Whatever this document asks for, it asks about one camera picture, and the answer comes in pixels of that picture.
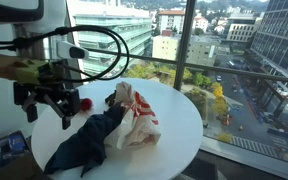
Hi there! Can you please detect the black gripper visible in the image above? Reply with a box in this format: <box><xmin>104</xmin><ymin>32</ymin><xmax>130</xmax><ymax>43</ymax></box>
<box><xmin>13</xmin><ymin>61</ymin><xmax>82</xmax><ymax>131</ymax></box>

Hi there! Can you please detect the black shirt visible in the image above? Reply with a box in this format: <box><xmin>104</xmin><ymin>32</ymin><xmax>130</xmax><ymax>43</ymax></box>
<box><xmin>43</xmin><ymin>102</ymin><xmax>127</xmax><ymax>178</ymax></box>

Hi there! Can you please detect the dark brown plush toy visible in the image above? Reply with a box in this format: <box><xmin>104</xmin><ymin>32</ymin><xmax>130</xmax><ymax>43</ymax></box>
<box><xmin>104</xmin><ymin>91</ymin><xmax>118</xmax><ymax>108</ymax></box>

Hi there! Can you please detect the small red ball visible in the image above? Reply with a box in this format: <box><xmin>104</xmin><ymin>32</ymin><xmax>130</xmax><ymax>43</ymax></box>
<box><xmin>80</xmin><ymin>97</ymin><xmax>94</xmax><ymax>112</ymax></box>

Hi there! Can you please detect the cardboard box with blue items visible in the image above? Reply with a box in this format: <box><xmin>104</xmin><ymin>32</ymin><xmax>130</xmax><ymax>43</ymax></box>
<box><xmin>0</xmin><ymin>129</ymin><xmax>32</xmax><ymax>168</ymax></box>

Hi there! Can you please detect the white red plastic bag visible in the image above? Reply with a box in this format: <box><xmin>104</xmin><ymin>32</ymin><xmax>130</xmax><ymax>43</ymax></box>
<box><xmin>103</xmin><ymin>81</ymin><xmax>162</xmax><ymax>151</ymax></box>

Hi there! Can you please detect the vertical window mullion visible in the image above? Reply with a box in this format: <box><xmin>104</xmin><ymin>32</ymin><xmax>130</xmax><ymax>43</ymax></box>
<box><xmin>173</xmin><ymin>0</ymin><xmax>199</xmax><ymax>91</ymax></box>

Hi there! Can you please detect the horizontal window railing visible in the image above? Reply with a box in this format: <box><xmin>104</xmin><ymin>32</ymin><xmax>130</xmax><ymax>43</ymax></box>
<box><xmin>83</xmin><ymin>47</ymin><xmax>288</xmax><ymax>85</ymax></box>

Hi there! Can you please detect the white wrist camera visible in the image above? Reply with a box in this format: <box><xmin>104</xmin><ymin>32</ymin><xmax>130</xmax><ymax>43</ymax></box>
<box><xmin>56</xmin><ymin>40</ymin><xmax>90</xmax><ymax>61</ymax></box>

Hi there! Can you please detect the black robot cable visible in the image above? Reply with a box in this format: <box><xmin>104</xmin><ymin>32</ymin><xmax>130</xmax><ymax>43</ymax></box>
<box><xmin>0</xmin><ymin>25</ymin><xmax>130</xmax><ymax>84</ymax></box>

